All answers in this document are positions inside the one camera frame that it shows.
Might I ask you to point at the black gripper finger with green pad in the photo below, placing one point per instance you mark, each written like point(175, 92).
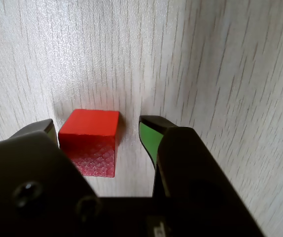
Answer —
point(28, 187)
point(193, 177)

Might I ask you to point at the red cube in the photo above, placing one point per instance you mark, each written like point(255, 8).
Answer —
point(92, 138)

